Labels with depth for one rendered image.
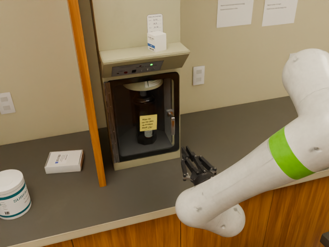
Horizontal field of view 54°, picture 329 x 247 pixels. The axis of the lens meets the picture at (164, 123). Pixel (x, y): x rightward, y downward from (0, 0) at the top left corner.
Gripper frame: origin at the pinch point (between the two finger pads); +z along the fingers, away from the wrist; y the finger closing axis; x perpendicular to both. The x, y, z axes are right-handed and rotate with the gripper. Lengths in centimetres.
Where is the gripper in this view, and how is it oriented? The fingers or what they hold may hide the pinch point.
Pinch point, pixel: (187, 153)
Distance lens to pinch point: 127.5
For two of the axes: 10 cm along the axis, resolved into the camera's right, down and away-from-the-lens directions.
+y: -9.6, 1.6, -2.4
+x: 0.2, 8.6, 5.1
